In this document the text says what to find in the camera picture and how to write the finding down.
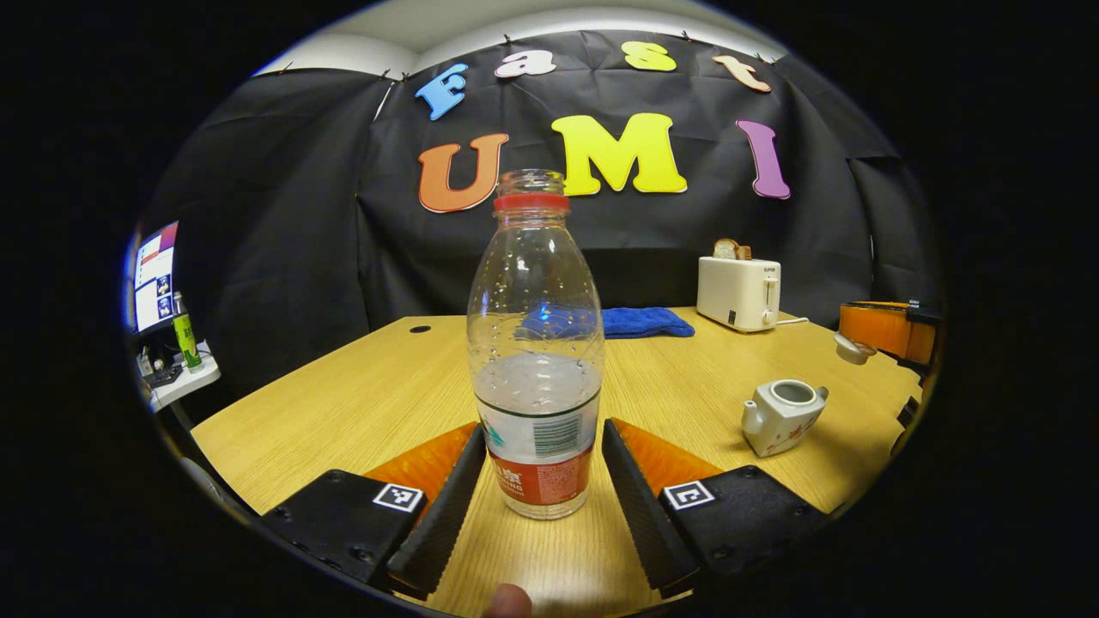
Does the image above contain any blue towel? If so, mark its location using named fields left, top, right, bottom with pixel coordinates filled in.
left=601, top=306, right=696, bottom=340

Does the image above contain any clear plastic water bottle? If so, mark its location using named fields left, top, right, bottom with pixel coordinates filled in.
left=466, top=169, right=605, bottom=521

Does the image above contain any white side table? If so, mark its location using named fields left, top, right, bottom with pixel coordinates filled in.
left=142, top=342, right=222, bottom=413

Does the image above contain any white toaster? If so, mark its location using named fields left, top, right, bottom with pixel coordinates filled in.
left=696, top=256, right=782, bottom=334

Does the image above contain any black backdrop cloth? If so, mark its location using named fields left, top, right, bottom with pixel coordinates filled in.
left=142, top=30, right=945, bottom=400

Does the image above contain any white ceramic teacup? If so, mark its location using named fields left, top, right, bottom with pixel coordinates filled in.
left=742, top=379, right=830, bottom=457

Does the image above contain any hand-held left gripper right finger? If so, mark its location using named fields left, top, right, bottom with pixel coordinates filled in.
left=601, top=418, right=829, bottom=600

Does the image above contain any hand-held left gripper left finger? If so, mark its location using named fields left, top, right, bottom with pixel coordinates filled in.
left=258, top=421, right=488, bottom=602

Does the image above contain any computer monitor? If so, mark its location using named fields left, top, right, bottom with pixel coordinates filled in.
left=129, top=221, right=179, bottom=336

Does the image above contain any green drink bottle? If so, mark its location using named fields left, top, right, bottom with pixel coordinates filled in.
left=172, top=292, right=203, bottom=372

